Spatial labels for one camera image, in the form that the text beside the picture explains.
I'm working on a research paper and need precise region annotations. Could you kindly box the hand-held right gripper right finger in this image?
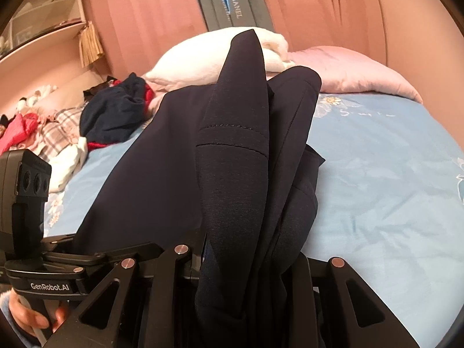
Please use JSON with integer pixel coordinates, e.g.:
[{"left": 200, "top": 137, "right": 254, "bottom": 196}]
[{"left": 290, "top": 254, "right": 421, "bottom": 348}]

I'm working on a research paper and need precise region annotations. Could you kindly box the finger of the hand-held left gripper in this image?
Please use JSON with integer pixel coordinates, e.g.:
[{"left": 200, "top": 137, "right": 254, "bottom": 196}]
[
  {"left": 41, "top": 234, "right": 171, "bottom": 262},
  {"left": 4, "top": 254, "right": 126, "bottom": 283}
]

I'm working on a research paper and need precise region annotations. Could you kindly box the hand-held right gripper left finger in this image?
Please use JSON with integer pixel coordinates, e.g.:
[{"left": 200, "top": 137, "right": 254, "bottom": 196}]
[{"left": 63, "top": 243, "right": 204, "bottom": 348}]

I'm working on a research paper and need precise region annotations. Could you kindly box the navy suit jacket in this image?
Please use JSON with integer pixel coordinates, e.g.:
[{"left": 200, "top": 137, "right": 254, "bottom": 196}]
[{"left": 74, "top": 28, "right": 327, "bottom": 348}]

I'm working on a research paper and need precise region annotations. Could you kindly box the person's left hand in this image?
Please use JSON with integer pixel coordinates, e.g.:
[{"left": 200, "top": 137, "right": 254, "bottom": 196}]
[{"left": 7, "top": 292, "right": 71, "bottom": 338}]

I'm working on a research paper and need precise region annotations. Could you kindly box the white garment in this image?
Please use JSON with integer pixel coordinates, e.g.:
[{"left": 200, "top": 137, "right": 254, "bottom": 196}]
[{"left": 47, "top": 136, "right": 89, "bottom": 193}]

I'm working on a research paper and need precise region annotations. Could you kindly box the pink red jacket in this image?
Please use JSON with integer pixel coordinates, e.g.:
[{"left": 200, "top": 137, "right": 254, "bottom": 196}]
[{"left": 0, "top": 112, "right": 40, "bottom": 155}]

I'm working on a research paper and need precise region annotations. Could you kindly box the plaid cloth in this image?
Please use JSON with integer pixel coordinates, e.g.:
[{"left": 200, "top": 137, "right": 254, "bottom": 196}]
[{"left": 25, "top": 105, "right": 89, "bottom": 160}]

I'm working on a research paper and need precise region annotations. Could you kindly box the light blue daisy bedsheet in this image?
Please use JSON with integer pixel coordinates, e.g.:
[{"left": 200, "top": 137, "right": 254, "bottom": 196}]
[{"left": 45, "top": 92, "right": 464, "bottom": 348}]

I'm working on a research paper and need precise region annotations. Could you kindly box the white soft toy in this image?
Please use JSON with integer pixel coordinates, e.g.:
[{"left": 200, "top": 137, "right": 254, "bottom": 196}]
[{"left": 16, "top": 85, "right": 59, "bottom": 111}]

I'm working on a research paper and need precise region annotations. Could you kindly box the dark navy sweater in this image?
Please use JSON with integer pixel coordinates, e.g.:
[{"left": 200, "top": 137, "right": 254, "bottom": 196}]
[{"left": 80, "top": 72, "right": 149, "bottom": 146}]

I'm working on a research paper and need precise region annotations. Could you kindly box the black cloth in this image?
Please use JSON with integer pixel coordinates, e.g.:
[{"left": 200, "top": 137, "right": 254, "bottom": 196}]
[{"left": 83, "top": 78, "right": 120, "bottom": 98}]

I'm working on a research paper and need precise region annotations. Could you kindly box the red garment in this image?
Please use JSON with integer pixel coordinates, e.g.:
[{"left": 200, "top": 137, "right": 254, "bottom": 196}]
[{"left": 87, "top": 80, "right": 156, "bottom": 151}]

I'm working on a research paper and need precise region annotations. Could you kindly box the straw tassel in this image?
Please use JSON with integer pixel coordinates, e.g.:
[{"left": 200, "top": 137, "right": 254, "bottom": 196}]
[{"left": 74, "top": 22, "right": 106, "bottom": 68}]

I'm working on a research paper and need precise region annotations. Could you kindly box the white fleece blanket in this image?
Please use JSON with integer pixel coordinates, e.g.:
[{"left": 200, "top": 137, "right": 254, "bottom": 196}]
[{"left": 145, "top": 27, "right": 291, "bottom": 88}]

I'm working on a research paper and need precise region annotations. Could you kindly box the pink quilt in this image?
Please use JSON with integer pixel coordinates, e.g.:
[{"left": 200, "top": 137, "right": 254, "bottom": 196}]
[{"left": 141, "top": 45, "right": 423, "bottom": 104}]

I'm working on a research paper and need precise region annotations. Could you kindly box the pink curtain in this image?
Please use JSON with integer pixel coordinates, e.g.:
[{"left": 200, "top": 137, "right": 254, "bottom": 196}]
[{"left": 80, "top": 0, "right": 446, "bottom": 80}]

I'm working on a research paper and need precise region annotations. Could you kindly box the white wall shelf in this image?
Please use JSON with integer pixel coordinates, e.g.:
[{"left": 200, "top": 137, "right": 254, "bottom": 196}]
[{"left": 0, "top": 0, "right": 88, "bottom": 64}]

